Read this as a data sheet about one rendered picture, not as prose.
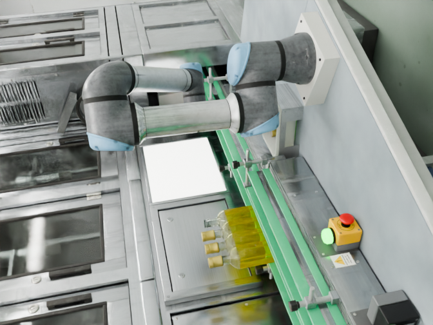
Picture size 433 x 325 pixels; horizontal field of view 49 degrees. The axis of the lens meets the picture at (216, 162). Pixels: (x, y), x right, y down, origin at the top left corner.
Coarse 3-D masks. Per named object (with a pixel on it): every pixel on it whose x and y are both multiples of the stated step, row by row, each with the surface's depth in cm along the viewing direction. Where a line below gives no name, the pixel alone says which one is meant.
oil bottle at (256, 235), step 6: (258, 228) 159; (234, 234) 157; (240, 234) 157; (246, 234) 157; (252, 234) 157; (258, 234) 156; (228, 240) 155; (234, 240) 155; (240, 240) 155; (246, 240) 155; (252, 240) 155; (258, 240) 155; (264, 240) 155; (228, 246) 154; (234, 246) 154; (228, 252) 156
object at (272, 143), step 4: (280, 108) 162; (280, 112) 162; (280, 116) 163; (280, 120) 164; (276, 128) 165; (268, 132) 185; (276, 132) 166; (264, 136) 184; (268, 136) 184; (276, 136) 167; (264, 140) 184; (268, 140) 182; (272, 140) 182; (276, 140) 168; (268, 144) 180; (272, 144) 180; (276, 144) 169; (272, 148) 178; (276, 148) 170; (272, 152) 176; (276, 152) 171
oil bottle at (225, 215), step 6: (222, 210) 166; (228, 210) 166; (234, 210) 166; (240, 210) 166; (246, 210) 166; (252, 210) 166; (222, 216) 164; (228, 216) 164; (234, 216) 164; (240, 216) 163; (246, 216) 164; (252, 216) 164; (222, 222) 163
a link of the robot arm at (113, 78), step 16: (112, 64) 126; (128, 64) 129; (192, 64) 154; (96, 80) 121; (112, 80) 122; (128, 80) 127; (144, 80) 134; (160, 80) 139; (176, 80) 145; (192, 80) 152; (96, 96) 121
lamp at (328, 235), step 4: (328, 228) 134; (324, 232) 133; (328, 232) 132; (332, 232) 132; (324, 236) 132; (328, 236) 132; (332, 236) 132; (324, 240) 133; (328, 240) 132; (332, 240) 132
